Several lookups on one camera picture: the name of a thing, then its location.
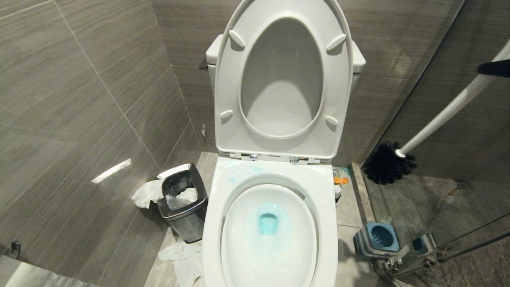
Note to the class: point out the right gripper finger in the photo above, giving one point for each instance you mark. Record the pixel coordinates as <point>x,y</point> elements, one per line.
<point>496,68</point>

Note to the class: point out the white toilet brush black bristles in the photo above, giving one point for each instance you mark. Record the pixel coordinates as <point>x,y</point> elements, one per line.
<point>438,116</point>

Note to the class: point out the blue grey brush holder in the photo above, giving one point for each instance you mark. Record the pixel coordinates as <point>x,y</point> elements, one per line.
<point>378,239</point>

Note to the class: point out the white toilet lid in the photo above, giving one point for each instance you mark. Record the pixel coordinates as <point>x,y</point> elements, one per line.
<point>281,91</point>

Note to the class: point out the white toilet bowl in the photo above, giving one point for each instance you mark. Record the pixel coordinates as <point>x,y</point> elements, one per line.
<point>326,223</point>

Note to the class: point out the white toilet seat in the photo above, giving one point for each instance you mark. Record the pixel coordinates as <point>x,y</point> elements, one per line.
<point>227,87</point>

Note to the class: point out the glass shower door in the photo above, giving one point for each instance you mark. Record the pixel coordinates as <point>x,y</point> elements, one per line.
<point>458,207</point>

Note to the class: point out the white bottle orange cap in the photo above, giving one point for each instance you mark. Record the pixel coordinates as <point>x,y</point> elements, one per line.
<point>340,180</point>

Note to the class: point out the stainless steel trash bin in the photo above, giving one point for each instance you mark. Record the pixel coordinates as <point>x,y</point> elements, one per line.
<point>187,225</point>

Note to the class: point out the white crumpled tissue paper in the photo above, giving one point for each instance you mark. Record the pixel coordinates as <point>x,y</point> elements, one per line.
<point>187,263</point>

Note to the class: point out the white plastic bin liner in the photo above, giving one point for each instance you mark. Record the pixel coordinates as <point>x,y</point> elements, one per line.
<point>145,193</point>

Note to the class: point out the metal door hinge bracket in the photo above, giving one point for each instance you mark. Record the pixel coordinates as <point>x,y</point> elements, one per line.
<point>402,264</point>

